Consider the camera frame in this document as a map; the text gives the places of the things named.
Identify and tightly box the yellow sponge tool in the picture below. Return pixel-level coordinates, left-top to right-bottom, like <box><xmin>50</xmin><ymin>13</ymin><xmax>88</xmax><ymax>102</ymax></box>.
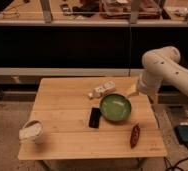
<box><xmin>126</xmin><ymin>84</ymin><xmax>139</xmax><ymax>97</ymax></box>

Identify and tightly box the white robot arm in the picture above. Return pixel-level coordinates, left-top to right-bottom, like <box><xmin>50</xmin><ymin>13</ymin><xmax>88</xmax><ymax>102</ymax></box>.
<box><xmin>136</xmin><ymin>46</ymin><xmax>188</xmax><ymax>97</ymax></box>

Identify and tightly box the white plastic bottle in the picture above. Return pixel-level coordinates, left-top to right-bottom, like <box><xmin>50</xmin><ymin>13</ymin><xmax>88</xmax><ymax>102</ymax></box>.
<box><xmin>88</xmin><ymin>81</ymin><xmax>116</xmax><ymax>99</ymax></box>

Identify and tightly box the black phone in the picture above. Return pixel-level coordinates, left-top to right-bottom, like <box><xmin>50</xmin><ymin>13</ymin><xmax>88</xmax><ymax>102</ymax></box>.
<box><xmin>89</xmin><ymin>108</ymin><xmax>101</xmax><ymax>128</ymax></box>

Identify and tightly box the green bowl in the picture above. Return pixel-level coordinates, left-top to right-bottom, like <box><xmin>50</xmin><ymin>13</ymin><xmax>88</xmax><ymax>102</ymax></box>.
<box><xmin>99</xmin><ymin>94</ymin><xmax>132</xmax><ymax>122</ymax></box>

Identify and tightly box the wooden table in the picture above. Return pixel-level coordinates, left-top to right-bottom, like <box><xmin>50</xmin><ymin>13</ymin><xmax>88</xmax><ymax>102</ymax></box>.
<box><xmin>17</xmin><ymin>76</ymin><xmax>168</xmax><ymax>171</ymax></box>

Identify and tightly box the red chili pepper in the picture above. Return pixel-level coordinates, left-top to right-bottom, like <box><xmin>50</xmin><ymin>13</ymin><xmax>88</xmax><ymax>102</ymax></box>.
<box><xmin>130</xmin><ymin>124</ymin><xmax>140</xmax><ymax>148</ymax></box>

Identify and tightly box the white cup with rice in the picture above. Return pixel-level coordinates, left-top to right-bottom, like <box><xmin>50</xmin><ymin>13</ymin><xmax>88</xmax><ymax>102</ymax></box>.
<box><xmin>19</xmin><ymin>120</ymin><xmax>44</xmax><ymax>144</ymax></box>

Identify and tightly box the plastic tray on shelf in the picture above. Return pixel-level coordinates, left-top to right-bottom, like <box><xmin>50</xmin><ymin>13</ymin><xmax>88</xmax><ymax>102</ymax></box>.
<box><xmin>100</xmin><ymin>0</ymin><xmax>162</xmax><ymax>19</ymax></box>

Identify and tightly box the black remote on shelf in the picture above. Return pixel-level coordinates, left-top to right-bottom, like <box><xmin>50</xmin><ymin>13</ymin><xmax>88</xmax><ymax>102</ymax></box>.
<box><xmin>60</xmin><ymin>4</ymin><xmax>72</xmax><ymax>16</ymax></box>

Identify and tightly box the black box on floor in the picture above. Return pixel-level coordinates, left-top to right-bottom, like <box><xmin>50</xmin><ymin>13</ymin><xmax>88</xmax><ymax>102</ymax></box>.
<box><xmin>174</xmin><ymin>125</ymin><xmax>188</xmax><ymax>144</ymax></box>

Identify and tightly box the black floor cable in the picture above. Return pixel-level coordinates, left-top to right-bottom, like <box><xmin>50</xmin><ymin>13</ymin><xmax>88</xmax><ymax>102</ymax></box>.
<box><xmin>163</xmin><ymin>143</ymin><xmax>188</xmax><ymax>171</ymax></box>

